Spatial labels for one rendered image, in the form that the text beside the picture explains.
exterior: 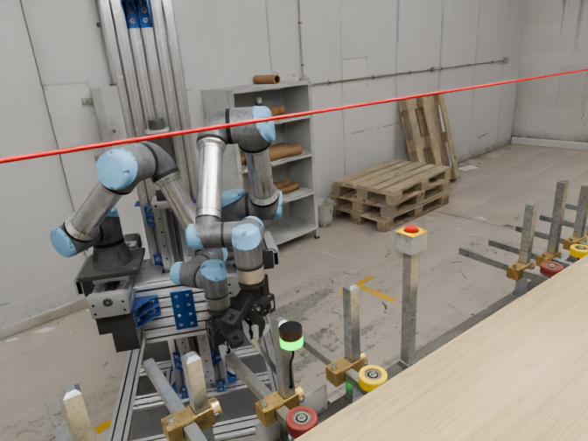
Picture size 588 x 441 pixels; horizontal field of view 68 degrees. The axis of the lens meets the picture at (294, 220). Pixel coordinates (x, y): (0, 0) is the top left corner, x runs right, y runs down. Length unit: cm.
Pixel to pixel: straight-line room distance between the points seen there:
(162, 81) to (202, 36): 221
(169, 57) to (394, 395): 141
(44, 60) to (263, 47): 188
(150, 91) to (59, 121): 179
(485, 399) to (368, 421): 31
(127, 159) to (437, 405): 109
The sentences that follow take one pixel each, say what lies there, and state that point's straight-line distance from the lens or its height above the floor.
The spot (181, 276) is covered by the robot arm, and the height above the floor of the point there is 114.
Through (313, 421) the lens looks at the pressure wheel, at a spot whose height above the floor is 91.
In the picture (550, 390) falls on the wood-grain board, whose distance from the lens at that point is 139.
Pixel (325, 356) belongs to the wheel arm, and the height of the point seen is 86.
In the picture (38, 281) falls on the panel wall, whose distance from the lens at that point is 377.
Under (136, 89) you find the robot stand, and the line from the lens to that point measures 186.
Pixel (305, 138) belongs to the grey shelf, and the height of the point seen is 102.
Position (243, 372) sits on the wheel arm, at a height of 86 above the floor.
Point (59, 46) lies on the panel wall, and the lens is 360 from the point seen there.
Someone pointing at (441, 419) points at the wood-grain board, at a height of 90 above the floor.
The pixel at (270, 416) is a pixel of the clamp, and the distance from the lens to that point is 131.
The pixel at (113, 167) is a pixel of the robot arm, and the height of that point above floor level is 149.
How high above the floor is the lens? 176
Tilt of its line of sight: 20 degrees down
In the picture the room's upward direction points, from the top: 4 degrees counter-clockwise
